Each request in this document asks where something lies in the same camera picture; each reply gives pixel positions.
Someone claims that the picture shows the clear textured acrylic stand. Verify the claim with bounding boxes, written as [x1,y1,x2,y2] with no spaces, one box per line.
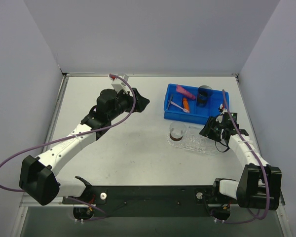
[185,125,214,151]

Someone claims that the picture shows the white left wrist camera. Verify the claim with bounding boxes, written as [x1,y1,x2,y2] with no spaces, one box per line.
[109,74,128,93]

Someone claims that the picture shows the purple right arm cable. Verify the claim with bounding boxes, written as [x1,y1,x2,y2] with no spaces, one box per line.
[212,89,272,224]

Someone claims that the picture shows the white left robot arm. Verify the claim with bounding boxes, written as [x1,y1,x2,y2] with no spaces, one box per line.
[19,88,150,205]

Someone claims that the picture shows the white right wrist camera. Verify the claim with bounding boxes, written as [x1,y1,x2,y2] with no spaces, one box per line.
[216,104,227,123]

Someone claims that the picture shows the grey toothbrush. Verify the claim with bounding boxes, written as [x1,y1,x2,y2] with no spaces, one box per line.
[167,94,173,110]

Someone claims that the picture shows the blue tinted cup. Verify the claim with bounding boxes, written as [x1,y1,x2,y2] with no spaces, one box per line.
[197,85,213,107]

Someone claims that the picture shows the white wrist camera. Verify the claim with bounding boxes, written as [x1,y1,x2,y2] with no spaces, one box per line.
[109,74,128,93]
[216,104,227,123]

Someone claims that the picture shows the pink toothbrush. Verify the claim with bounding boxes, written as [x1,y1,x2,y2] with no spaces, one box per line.
[171,101,190,113]

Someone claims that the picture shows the aluminium frame rail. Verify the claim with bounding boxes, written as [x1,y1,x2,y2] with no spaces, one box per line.
[19,194,63,207]

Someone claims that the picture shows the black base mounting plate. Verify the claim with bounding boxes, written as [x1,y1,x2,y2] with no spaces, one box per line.
[62,185,236,217]

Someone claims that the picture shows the clear cup brown band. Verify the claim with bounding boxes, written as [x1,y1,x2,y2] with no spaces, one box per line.
[169,121,187,141]

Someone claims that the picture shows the pink toothpaste tube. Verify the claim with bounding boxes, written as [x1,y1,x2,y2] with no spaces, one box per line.
[176,84,196,100]

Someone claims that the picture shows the blue plastic divided bin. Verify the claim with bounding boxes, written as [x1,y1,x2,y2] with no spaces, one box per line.
[164,84,223,125]

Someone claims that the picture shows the orange toothpaste tube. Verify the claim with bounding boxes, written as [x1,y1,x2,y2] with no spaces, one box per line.
[183,97,190,111]

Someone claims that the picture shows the clear textured oval tray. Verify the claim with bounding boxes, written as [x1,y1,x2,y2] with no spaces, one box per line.
[167,128,219,156]

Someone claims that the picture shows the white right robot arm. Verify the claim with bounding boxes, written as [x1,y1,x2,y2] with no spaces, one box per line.
[199,112,282,210]

